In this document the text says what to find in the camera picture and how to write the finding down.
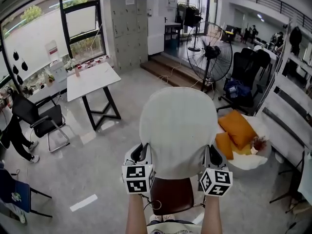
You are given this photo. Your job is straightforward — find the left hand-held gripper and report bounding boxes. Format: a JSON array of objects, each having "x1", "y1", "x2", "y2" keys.
[{"x1": 121, "y1": 142, "x2": 156, "y2": 195}]

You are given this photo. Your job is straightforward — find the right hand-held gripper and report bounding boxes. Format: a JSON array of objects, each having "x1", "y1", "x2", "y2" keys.
[{"x1": 199, "y1": 144, "x2": 234, "y2": 196}]

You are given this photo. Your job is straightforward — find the round white cushion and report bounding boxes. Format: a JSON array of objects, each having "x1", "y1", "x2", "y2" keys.
[{"x1": 139, "y1": 86, "x2": 218, "y2": 180}]

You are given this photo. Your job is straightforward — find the brown leather chair seat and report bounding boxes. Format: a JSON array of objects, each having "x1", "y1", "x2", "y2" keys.
[{"x1": 150, "y1": 177, "x2": 195, "y2": 216}]

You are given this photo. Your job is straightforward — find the person's left forearm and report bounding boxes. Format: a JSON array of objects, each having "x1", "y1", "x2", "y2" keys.
[{"x1": 125, "y1": 193, "x2": 150, "y2": 234}]

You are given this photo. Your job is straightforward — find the person's right forearm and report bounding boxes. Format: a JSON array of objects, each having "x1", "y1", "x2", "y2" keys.
[{"x1": 199, "y1": 195, "x2": 221, "y2": 234}]

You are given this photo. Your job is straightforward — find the black swivel office chair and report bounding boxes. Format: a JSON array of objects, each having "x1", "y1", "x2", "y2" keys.
[{"x1": 216, "y1": 48, "x2": 272, "y2": 115}]

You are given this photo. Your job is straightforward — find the black cantilever office chair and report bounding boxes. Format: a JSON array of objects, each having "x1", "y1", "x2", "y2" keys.
[{"x1": 11, "y1": 94, "x2": 71, "y2": 153}]

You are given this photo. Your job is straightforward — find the blue folding chair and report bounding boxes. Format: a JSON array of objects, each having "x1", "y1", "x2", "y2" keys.
[{"x1": 0, "y1": 168, "x2": 53, "y2": 219}]

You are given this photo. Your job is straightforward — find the small orange pillow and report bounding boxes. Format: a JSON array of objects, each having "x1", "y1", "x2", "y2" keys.
[{"x1": 214, "y1": 132, "x2": 234, "y2": 160}]

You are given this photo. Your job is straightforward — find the white round beanbag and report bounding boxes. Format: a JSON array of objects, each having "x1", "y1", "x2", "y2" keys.
[{"x1": 215, "y1": 115, "x2": 273, "y2": 179}]

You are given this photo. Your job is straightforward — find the large orange pillow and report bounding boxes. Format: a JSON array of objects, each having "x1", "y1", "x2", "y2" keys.
[{"x1": 217, "y1": 110, "x2": 258, "y2": 151}]

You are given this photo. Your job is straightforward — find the dried flower bunch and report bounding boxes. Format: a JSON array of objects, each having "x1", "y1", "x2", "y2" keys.
[{"x1": 250, "y1": 136, "x2": 268, "y2": 156}]

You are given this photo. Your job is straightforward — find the person's light shoes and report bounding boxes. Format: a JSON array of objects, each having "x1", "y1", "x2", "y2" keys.
[{"x1": 149, "y1": 214, "x2": 176, "y2": 223}]

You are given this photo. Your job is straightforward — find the dark blue bag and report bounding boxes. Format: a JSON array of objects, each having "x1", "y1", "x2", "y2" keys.
[{"x1": 224, "y1": 80, "x2": 252, "y2": 100}]

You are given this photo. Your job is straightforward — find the white floor tape strip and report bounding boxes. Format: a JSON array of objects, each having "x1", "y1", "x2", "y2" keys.
[{"x1": 69, "y1": 194, "x2": 99, "y2": 213}]

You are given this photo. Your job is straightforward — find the person's white shirt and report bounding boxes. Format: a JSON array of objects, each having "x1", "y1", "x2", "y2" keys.
[{"x1": 146, "y1": 219, "x2": 203, "y2": 234}]

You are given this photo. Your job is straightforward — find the black metal stand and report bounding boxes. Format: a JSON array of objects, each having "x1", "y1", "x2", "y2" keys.
[{"x1": 269, "y1": 150, "x2": 307, "y2": 214}]

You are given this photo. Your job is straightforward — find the white table with black legs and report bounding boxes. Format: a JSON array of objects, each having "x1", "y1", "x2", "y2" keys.
[{"x1": 66, "y1": 61, "x2": 122, "y2": 131}]

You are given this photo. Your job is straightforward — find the white wooden pallet rack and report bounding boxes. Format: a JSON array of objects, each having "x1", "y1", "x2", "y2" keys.
[{"x1": 255, "y1": 16, "x2": 312, "y2": 174}]

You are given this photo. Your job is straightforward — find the wooden steps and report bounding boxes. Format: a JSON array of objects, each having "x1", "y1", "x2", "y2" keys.
[{"x1": 140, "y1": 54, "x2": 213, "y2": 93}]

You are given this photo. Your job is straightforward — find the large black floor fan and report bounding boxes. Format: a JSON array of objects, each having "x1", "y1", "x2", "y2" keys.
[{"x1": 186, "y1": 21, "x2": 234, "y2": 93}]

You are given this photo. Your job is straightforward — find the white flower bouquet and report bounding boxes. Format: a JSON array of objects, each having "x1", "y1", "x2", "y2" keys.
[{"x1": 63, "y1": 58, "x2": 78, "y2": 72}]

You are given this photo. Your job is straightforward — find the white cabinet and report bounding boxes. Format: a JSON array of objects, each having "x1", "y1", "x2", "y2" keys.
[{"x1": 147, "y1": 15, "x2": 165, "y2": 56}]

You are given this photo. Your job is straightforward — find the grey metal locker cabinet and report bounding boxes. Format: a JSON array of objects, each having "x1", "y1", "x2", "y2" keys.
[{"x1": 109, "y1": 0, "x2": 149, "y2": 73}]

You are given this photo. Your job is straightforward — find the white water dispenser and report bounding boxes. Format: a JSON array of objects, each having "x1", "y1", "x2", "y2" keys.
[{"x1": 44, "y1": 39, "x2": 68, "y2": 88}]

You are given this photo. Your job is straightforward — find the black desk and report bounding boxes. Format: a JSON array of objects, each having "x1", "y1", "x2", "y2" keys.
[{"x1": 164, "y1": 22, "x2": 183, "y2": 51}]

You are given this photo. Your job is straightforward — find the black hanging jacket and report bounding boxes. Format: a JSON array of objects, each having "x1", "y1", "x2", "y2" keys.
[{"x1": 289, "y1": 26, "x2": 303, "y2": 56}]

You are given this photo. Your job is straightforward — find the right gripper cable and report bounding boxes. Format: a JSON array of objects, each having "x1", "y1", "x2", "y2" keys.
[{"x1": 194, "y1": 195, "x2": 207, "y2": 208}]

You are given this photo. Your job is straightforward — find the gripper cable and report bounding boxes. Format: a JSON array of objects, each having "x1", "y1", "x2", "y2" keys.
[
  {"x1": 194, "y1": 195, "x2": 207, "y2": 208},
  {"x1": 139, "y1": 193, "x2": 162, "y2": 210}
]

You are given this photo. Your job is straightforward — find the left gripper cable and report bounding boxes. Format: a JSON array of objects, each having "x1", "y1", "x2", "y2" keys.
[{"x1": 139, "y1": 193, "x2": 162, "y2": 210}]

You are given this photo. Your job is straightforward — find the yellow floor cable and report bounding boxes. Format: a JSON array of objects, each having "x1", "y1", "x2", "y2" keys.
[{"x1": 157, "y1": 66, "x2": 215, "y2": 100}]

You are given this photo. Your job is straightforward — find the black window frame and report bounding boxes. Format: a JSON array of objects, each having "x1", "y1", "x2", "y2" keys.
[{"x1": 0, "y1": 0, "x2": 107, "y2": 87}]

